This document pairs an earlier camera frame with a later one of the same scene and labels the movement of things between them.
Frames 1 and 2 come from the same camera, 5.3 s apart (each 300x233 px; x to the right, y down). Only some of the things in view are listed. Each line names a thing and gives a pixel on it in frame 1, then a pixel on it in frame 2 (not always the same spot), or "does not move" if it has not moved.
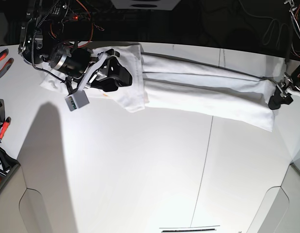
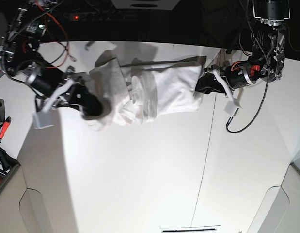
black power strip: x=103 y=16 does not move
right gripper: x=278 y=98 → x=208 y=82
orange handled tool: x=5 y=128 does not move
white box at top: x=152 y=5 does not move
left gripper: x=117 y=72 → x=93 y=108
